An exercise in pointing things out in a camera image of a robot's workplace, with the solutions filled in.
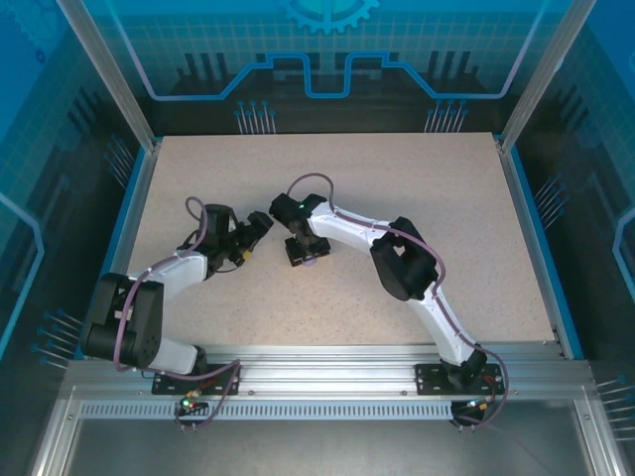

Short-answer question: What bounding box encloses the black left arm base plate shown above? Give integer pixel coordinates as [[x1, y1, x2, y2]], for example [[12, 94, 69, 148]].
[[151, 363, 243, 397]]

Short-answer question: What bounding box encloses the right power connector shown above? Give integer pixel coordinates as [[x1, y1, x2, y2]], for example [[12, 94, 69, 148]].
[[458, 396, 497, 413]]

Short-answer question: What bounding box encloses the left aluminium side rail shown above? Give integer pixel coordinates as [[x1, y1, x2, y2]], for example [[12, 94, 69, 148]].
[[83, 141, 163, 361]]

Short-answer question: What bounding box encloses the metal bottom panel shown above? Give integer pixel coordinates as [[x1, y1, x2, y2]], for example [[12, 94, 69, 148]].
[[29, 386, 626, 476]]

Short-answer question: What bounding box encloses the left aluminium frame post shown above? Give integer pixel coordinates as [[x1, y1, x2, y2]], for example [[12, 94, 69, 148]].
[[55, 0, 163, 153]]

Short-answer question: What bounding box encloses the perforated aluminium cable duct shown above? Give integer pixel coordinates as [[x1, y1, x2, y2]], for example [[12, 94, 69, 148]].
[[77, 401, 457, 421]]

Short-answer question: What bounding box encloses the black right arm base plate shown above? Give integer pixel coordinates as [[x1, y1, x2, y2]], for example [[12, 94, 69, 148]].
[[414, 363, 503, 397]]

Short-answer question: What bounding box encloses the right aluminium frame post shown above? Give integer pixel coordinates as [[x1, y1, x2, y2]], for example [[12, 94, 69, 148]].
[[498, 0, 599, 153]]

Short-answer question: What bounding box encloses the aluminium side rail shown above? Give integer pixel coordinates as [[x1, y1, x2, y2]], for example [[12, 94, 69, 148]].
[[83, 141, 163, 361], [495, 136, 586, 361]]

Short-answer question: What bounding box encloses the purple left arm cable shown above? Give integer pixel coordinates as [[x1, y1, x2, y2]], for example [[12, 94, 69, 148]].
[[111, 195, 243, 432]]

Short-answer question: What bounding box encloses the left power connector with light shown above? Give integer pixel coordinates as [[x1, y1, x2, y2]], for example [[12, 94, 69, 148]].
[[174, 394, 207, 416]]

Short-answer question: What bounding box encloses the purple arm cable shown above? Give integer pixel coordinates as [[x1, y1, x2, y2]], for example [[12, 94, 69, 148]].
[[111, 195, 243, 432], [286, 172, 510, 432]]

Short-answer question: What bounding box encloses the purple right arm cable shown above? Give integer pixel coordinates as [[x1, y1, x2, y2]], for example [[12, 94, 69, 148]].
[[286, 172, 510, 432]]

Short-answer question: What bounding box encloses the aluminium mounting rail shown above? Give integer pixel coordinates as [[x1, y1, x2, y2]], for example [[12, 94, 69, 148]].
[[63, 345, 594, 398]]

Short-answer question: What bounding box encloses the right aluminium side rail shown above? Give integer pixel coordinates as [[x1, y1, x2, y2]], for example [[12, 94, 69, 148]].
[[495, 136, 586, 361]]

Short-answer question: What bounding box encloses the aluminium frame post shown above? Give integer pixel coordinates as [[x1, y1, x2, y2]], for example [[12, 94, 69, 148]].
[[55, 0, 163, 153], [498, 0, 599, 153]]

